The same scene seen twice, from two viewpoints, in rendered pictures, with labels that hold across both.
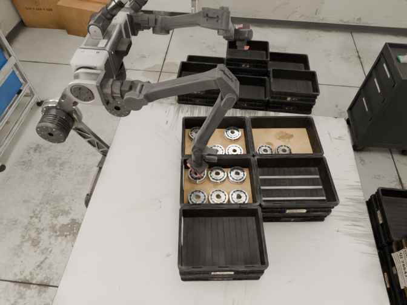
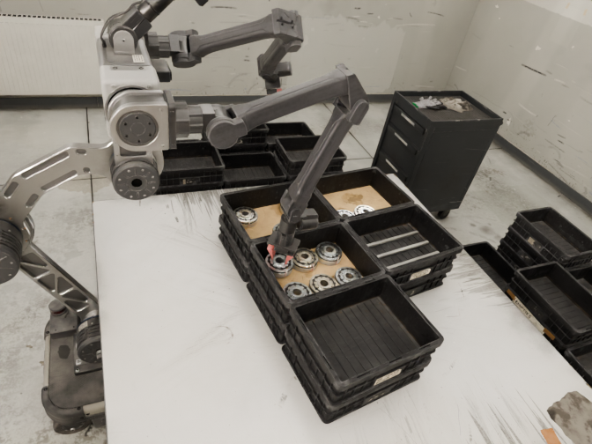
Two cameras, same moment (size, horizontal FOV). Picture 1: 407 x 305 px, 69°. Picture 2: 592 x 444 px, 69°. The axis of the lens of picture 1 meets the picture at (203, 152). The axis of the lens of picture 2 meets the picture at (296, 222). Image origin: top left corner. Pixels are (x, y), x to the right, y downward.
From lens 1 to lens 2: 0.70 m
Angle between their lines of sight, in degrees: 27
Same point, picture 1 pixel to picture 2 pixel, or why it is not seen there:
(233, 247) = (378, 342)
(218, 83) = (350, 84)
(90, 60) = (138, 77)
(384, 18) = not seen: hidden behind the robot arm
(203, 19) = (277, 24)
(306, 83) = not seen: hidden behind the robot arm
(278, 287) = (445, 379)
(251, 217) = (375, 298)
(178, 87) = (292, 99)
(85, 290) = not seen: outside the picture
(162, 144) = (186, 250)
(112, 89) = (189, 115)
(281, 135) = (349, 198)
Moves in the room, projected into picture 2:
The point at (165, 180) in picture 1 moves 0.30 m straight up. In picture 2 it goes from (218, 297) to (223, 237)
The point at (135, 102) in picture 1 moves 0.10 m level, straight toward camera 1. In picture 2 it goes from (229, 132) to (255, 151)
